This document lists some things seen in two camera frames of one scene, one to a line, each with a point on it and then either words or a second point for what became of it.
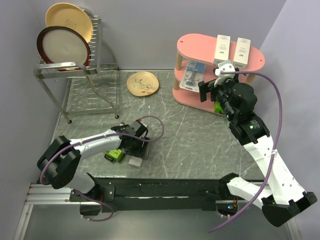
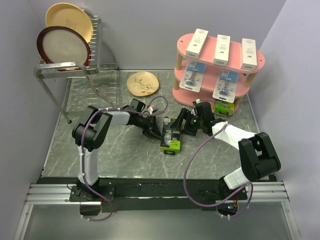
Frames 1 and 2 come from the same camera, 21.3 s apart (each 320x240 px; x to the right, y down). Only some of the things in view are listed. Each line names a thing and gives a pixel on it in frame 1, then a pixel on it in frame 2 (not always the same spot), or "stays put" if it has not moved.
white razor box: (242, 52) to (248, 54)
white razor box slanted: (136, 162) to (196, 43)
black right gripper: (204, 87) to (184, 114)
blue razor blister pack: (193, 75) stays put
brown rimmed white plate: (62, 44) stays put
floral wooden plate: (142, 83) stays put
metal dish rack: (55, 77) stays put
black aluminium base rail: (143, 194) stays put
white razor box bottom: (222, 52) stays put
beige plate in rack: (72, 16) stays put
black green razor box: (114, 155) to (170, 138)
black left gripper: (139, 152) to (155, 131)
